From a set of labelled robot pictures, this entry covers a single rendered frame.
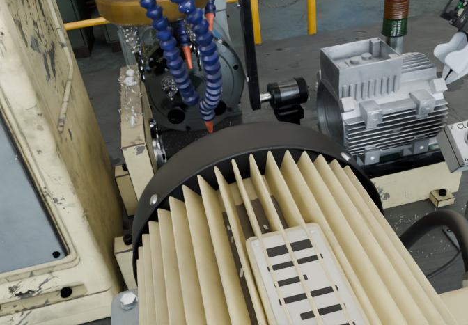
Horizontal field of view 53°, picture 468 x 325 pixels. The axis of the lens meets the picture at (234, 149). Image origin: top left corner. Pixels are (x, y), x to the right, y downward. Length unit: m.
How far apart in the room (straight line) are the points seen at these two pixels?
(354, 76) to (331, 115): 0.19
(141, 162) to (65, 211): 0.14
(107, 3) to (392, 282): 0.59
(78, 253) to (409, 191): 0.68
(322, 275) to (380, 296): 0.03
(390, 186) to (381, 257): 0.80
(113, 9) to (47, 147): 0.22
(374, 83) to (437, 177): 0.29
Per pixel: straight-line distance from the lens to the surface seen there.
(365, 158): 0.92
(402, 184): 1.05
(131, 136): 0.75
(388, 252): 0.25
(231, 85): 1.10
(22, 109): 0.67
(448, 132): 0.83
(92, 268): 0.85
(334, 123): 1.04
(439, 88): 0.95
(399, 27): 1.27
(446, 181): 1.11
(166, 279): 0.26
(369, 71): 0.88
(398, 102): 0.92
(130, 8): 0.71
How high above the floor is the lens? 1.53
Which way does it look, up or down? 35 degrees down
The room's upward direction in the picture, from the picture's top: 8 degrees counter-clockwise
